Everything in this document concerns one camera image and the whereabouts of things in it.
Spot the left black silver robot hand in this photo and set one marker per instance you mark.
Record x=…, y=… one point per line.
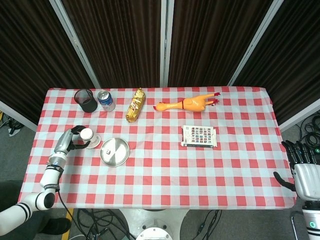
x=63, y=141

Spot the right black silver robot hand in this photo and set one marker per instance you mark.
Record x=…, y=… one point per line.
x=308, y=182

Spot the white paper cup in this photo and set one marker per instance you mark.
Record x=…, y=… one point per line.
x=91, y=138

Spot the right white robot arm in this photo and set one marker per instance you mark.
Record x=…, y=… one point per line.
x=312, y=220

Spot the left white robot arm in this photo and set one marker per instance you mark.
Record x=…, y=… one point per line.
x=47, y=180

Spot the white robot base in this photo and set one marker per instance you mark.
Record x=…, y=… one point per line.
x=153, y=225

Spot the silver metal plate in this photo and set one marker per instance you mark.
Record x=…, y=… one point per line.
x=117, y=156

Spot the black power strip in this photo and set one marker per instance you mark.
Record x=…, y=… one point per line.
x=317, y=150

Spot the black mesh pen holder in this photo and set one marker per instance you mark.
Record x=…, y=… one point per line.
x=86, y=101

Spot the blue drink can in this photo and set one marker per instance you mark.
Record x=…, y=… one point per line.
x=106, y=101

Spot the gold snack packet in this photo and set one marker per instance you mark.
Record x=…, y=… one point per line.
x=135, y=106

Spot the dark brown partition panel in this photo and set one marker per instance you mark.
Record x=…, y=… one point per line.
x=30, y=55
x=295, y=62
x=212, y=42
x=120, y=42

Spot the red white checkered tablecloth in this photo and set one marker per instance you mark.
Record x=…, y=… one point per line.
x=162, y=175

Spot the white box with picture grid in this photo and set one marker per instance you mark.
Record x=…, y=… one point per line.
x=198, y=136

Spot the yellow rubber chicken toy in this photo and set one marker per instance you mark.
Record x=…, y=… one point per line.
x=192, y=103

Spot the grey aluminium frame rail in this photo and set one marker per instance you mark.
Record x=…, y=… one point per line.
x=300, y=115
x=17, y=115

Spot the grey aluminium partition post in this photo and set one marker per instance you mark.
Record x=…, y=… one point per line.
x=75, y=42
x=255, y=42
x=166, y=42

